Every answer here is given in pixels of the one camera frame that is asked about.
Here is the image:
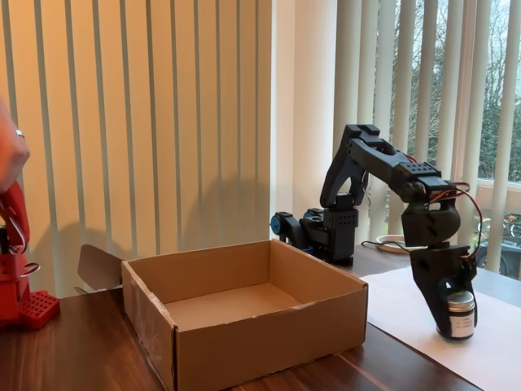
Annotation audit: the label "small jar with silver lid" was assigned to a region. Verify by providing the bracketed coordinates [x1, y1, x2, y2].
[437, 289, 477, 340]

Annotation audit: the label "red leader robot arm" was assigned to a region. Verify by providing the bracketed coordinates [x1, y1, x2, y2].
[0, 181, 61, 330]

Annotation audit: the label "open brown cardboard box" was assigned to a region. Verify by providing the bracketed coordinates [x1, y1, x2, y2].
[73, 239, 369, 391]

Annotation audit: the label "person's hand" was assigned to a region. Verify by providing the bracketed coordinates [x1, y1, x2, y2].
[0, 95, 32, 196]

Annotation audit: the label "dark parked car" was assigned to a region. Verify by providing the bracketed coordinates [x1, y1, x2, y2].
[475, 239, 521, 280]

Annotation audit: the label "beige masking tape roll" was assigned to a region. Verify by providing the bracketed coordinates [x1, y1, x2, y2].
[376, 234, 411, 254]

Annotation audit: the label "parked bicycle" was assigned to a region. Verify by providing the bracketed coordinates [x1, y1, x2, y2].
[474, 213, 521, 239]

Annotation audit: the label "white paper sheet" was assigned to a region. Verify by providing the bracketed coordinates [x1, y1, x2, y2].
[360, 264, 521, 391]

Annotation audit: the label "white vertical window blinds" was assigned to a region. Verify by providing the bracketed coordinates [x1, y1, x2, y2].
[333, 0, 521, 282]
[0, 0, 273, 301]

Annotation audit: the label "thin black cable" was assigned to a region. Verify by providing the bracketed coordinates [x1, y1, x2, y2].
[361, 239, 408, 250]

